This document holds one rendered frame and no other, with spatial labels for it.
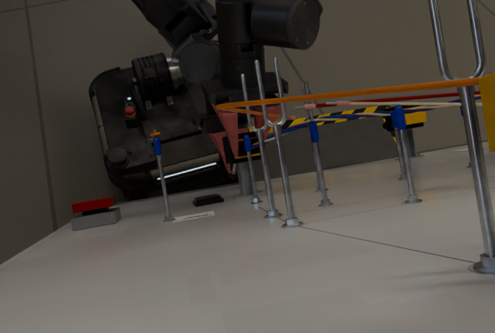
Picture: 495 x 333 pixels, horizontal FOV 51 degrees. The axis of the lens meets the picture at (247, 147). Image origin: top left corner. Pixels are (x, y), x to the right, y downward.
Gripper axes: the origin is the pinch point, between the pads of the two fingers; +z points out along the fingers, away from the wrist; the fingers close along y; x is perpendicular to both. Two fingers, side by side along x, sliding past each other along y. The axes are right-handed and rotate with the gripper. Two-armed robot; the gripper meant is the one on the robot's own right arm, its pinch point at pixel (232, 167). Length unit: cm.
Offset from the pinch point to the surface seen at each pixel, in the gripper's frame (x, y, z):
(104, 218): -14.9, -19.8, 0.7
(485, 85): -67, -2, -15
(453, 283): -63, -2, -6
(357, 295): -62, -5, -6
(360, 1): 197, 118, -41
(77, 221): -14.7, -23.2, 0.5
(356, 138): 125, 76, 22
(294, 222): -42.2, -2.4, -3.1
